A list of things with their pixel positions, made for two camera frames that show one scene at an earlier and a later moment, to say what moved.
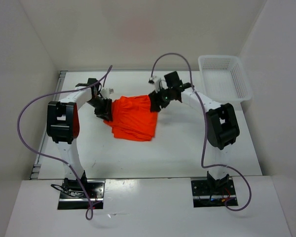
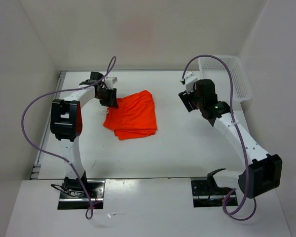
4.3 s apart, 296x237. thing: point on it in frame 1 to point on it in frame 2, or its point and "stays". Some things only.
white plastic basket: [224, 78] stays
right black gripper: [156, 101] to [185, 98]
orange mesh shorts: [132, 119] stays
